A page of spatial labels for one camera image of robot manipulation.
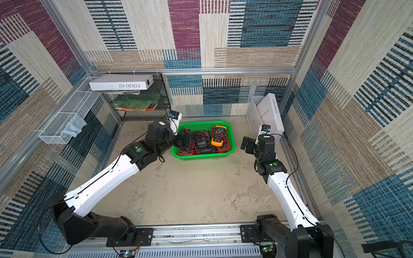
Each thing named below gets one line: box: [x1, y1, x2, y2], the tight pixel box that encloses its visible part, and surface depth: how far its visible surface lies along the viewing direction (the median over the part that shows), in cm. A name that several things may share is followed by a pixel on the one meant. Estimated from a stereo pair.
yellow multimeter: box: [210, 125, 227, 147], surface depth 93 cm
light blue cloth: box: [60, 113, 88, 138], surface depth 70 cm
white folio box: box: [88, 74, 155, 91], surface depth 81 cm
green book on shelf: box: [111, 93, 161, 111], surface depth 101 cm
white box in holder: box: [255, 92, 285, 135], surface depth 96 cm
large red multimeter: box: [178, 147, 194, 156], surface depth 96 cm
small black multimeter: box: [193, 130, 212, 149], surface depth 96 cm
